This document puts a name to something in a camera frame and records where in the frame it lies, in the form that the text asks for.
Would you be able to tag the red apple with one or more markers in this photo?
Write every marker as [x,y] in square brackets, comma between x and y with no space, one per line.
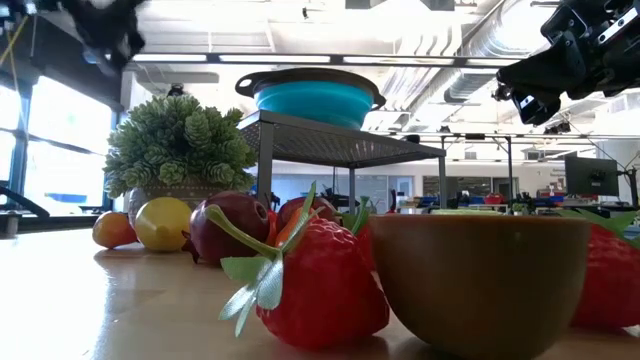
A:
[292,204]

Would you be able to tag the black overhead light bar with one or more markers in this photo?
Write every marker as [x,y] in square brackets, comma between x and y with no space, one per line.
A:
[212,58]

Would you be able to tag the orange plastic tangerine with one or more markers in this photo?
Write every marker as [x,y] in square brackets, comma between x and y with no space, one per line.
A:
[112,230]

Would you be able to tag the artificial green succulent plant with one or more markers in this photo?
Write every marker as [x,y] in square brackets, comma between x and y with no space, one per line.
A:
[175,140]

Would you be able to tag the black window frame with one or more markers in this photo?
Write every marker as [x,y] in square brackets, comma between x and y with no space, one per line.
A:
[21,150]

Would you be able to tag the black curved bracket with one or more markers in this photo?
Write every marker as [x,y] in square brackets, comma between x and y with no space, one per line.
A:
[27,205]

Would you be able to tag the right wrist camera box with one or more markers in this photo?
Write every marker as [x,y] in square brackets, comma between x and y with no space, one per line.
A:
[564,25]

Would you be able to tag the black metal frame stand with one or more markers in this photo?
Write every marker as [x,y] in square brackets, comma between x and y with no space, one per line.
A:
[509,165]

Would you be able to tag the black ceiling track spotlights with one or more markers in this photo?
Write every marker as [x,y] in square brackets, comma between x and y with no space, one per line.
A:
[557,128]

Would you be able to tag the silver ventilation duct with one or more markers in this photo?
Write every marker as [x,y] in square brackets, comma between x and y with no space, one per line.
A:
[480,40]

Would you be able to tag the blue collapsible colander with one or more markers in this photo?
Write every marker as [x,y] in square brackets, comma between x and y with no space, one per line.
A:
[315,102]

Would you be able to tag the black computer monitor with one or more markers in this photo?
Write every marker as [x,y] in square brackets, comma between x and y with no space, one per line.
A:
[592,176]

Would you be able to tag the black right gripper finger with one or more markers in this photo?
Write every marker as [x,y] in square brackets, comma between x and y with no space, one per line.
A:
[540,107]
[550,67]

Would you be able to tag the black monitor pole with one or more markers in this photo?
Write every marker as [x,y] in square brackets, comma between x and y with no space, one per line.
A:
[633,187]

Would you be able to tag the yellow plastic lemon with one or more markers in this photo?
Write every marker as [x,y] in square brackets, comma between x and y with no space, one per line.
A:
[161,222]

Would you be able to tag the dark red pomegranate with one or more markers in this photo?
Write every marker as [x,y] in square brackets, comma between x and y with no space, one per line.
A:
[240,210]

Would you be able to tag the small orange yellow peach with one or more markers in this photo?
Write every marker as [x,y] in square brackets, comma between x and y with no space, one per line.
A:
[286,231]

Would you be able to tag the grey perforated metal shelf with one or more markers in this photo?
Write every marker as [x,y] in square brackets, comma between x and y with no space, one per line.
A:
[325,142]

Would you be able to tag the black aluminium table frame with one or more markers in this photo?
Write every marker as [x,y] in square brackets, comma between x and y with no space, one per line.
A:
[60,223]

